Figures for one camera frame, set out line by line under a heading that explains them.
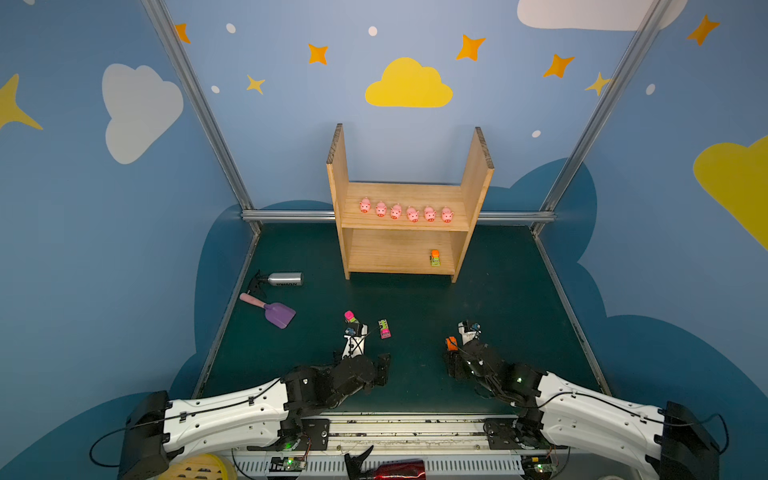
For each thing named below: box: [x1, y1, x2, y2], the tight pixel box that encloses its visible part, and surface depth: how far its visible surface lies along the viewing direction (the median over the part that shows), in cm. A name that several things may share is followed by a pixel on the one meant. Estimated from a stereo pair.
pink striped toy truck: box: [378, 319, 392, 339], surface depth 92 cm
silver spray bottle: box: [248, 269, 304, 297], surface depth 103 cm
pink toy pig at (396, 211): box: [390, 203, 402, 220], surface depth 86 cm
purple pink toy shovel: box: [240, 293, 297, 329], surface depth 98 cm
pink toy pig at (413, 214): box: [406, 206, 420, 223], surface depth 86 cm
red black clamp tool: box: [344, 445, 427, 480], surface depth 69 cm
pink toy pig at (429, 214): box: [424, 206, 437, 223], surface depth 86 cm
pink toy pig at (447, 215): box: [441, 207, 454, 224], surface depth 86 cm
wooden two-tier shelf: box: [326, 123, 495, 284], surface depth 95 cm
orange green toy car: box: [431, 249, 441, 267], surface depth 103 cm
